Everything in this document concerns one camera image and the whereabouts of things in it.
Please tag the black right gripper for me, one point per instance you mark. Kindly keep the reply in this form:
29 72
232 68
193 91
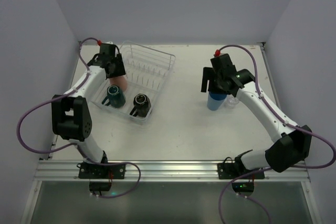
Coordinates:
213 79

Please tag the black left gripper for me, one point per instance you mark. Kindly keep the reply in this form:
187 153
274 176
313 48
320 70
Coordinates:
115 68

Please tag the pink plastic cup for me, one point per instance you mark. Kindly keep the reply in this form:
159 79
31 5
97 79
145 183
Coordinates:
119 81

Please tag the blue plastic cup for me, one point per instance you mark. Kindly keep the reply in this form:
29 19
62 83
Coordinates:
215 100

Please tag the clear glass cup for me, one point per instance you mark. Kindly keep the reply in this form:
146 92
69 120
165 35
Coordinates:
231 102

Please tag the black mug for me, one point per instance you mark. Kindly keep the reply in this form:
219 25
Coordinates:
141 106

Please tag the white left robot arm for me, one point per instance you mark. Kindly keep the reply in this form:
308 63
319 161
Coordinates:
71 118

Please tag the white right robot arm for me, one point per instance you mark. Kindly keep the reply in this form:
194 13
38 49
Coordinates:
291 143

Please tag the clear plastic dish rack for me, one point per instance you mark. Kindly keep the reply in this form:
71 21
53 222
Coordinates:
147 70

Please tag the dark green mug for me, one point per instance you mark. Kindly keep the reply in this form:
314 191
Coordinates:
114 97

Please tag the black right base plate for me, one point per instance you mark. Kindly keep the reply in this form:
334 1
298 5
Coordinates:
232 168

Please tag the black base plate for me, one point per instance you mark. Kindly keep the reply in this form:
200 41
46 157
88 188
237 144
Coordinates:
232 168
93 171

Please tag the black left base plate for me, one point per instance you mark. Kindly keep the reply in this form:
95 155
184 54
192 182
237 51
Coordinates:
93 171

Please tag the aluminium mounting rail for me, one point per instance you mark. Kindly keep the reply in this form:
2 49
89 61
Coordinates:
164 171

